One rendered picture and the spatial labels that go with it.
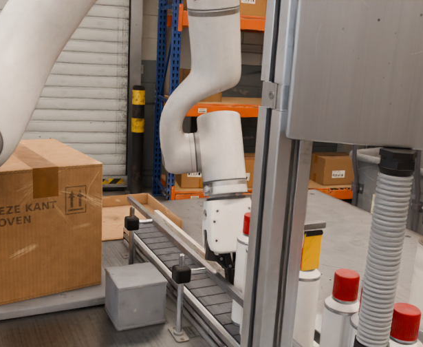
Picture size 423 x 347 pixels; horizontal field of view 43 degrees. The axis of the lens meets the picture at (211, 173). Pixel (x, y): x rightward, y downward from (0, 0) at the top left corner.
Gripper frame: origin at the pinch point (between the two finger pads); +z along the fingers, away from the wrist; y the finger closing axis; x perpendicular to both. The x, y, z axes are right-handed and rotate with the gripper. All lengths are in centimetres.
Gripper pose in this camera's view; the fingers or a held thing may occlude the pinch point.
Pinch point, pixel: (234, 279)
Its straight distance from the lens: 103.7
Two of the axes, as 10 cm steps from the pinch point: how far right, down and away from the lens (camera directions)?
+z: 0.9, 9.9, -0.8
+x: -4.3, 1.1, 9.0
